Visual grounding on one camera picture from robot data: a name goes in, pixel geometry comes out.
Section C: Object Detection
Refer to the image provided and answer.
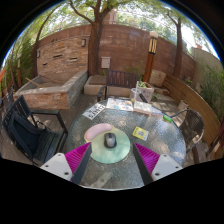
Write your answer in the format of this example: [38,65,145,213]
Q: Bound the grey wall utility box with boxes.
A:
[100,56,112,69]

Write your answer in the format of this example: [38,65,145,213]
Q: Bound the white licence plate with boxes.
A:
[82,102,107,120]

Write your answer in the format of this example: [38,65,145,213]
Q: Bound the slim leaning tree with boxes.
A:
[166,9,186,80]

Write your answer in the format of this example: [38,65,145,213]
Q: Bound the beige stone block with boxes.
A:
[149,69,167,88]

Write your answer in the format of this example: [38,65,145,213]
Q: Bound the thick forked tree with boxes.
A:
[68,0,115,77]

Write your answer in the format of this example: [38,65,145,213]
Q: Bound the colourful picture book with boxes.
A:
[105,97,134,112]

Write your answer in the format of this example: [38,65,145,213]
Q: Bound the low concrete planter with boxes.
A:
[83,74,108,97]

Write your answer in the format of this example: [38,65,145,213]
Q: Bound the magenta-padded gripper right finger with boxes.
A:
[132,142,184,186]

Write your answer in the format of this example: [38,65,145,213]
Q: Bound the yellow card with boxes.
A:
[132,126,150,142]

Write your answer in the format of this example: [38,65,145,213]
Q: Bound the curved wooden bench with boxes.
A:
[163,73,221,145]

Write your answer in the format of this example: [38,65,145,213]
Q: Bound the stone raised garden bed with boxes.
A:
[13,69,89,111]

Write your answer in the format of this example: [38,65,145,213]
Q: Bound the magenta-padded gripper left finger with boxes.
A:
[39,142,94,185]

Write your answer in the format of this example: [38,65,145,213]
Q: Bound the wooden garden lamp post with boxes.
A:
[142,30,160,84]

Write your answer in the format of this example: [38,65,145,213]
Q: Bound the white planter with plant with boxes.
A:
[137,80,155,103]

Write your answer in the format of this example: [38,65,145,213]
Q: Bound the clear plastic cup with straw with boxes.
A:
[130,81,143,104]

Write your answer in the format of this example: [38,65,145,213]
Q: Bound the dark wicker chair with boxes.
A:
[169,108,206,154]

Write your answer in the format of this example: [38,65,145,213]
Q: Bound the round green mouse pad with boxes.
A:
[83,122,132,165]

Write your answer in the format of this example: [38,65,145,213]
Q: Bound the thin bent tree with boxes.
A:
[31,9,58,78]

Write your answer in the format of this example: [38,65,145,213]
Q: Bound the dark wooden slatted chair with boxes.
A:
[97,69,149,103]

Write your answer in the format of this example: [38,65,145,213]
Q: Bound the black grey computer mouse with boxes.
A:
[103,132,118,149]

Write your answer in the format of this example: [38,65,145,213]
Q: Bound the black metal chair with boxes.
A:
[1,94,69,167]

